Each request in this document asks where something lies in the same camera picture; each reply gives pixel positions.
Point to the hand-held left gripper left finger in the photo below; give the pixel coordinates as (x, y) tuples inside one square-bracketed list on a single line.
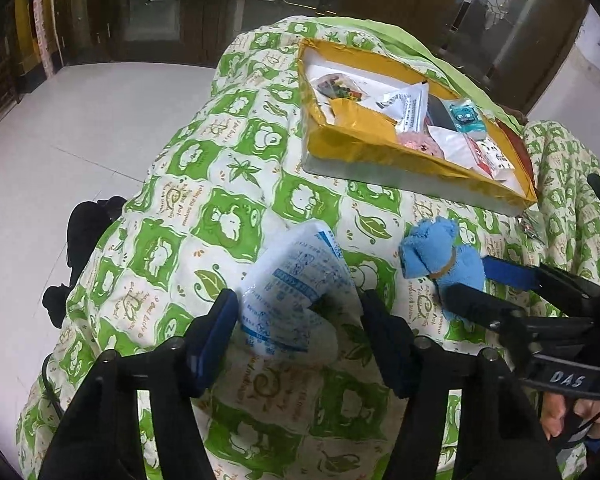
[(212, 345)]

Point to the blue plush toy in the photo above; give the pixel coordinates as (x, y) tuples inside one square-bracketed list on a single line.
[(430, 255)]

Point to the black chair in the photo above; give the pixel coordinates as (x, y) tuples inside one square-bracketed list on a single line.
[(87, 225)]

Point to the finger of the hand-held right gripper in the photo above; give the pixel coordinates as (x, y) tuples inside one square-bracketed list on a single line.
[(510, 270), (475, 305)]

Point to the clear zip bag red print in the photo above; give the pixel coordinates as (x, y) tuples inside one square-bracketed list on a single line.
[(490, 155)]

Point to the green printed blanket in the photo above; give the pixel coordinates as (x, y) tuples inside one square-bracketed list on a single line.
[(205, 220)]

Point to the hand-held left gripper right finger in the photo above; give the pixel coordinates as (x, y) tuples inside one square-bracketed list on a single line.
[(387, 345)]

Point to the dark wooden glass doors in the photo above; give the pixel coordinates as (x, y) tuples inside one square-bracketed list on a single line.
[(205, 10)]

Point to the yellow cardboard box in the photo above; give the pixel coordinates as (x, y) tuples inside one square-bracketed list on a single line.
[(42, 25)]

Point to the person's right hand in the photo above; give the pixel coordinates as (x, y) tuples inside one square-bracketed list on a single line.
[(554, 417)]

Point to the bag of colourful bands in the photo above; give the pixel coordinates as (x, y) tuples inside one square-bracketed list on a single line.
[(337, 87)]

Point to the teal cartoon packet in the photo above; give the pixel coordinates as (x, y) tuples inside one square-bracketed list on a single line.
[(464, 117)]

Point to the white folded packet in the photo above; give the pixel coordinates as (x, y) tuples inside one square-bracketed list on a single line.
[(452, 145)]

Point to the pink plush toy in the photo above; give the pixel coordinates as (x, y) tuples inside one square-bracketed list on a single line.
[(420, 142)]

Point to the black rectangular pouch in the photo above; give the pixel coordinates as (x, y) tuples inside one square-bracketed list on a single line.
[(441, 112)]

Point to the white printed packet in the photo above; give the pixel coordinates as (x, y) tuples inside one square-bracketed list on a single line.
[(410, 107)]

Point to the white and blue packet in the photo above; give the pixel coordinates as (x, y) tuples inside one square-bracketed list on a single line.
[(290, 285)]

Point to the gold foil lined box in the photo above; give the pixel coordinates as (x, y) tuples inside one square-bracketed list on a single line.
[(380, 145)]

